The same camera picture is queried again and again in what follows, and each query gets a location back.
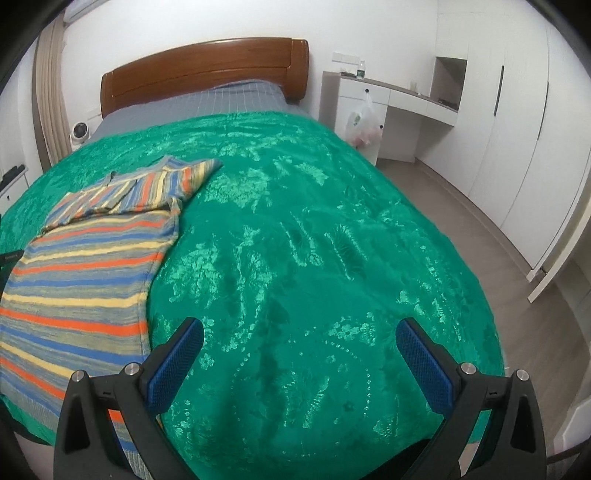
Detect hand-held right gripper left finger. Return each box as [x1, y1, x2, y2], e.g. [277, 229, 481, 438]
[54, 317, 205, 480]

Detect grey bed sheet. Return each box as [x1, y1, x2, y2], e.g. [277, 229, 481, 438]
[90, 79, 320, 139]

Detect beige curtain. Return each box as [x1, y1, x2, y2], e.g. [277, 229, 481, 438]
[31, 18, 73, 169]

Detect striped knit sweater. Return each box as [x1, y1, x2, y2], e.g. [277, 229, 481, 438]
[0, 156, 225, 480]

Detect white desk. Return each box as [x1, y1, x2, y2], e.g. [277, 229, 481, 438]
[320, 71, 459, 163]

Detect black cloth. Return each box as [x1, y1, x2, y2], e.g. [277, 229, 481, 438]
[0, 163, 27, 186]

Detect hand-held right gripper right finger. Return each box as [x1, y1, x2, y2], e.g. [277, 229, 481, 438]
[396, 317, 548, 480]

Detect white plastic bag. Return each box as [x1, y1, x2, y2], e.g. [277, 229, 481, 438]
[346, 91, 384, 148]

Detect white wardrobe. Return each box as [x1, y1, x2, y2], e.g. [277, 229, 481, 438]
[431, 0, 591, 304]

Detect white window drawer cabinet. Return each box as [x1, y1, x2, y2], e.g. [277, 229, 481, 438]
[0, 161, 34, 219]

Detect green floral blanket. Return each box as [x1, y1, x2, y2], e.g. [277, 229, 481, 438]
[0, 112, 507, 480]

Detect small white fan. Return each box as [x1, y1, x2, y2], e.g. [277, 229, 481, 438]
[68, 121, 92, 147]

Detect wooden bed headboard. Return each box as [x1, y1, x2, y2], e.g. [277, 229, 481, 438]
[100, 38, 310, 120]

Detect white air conditioner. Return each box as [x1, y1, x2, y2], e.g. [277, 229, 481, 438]
[63, 0, 100, 22]

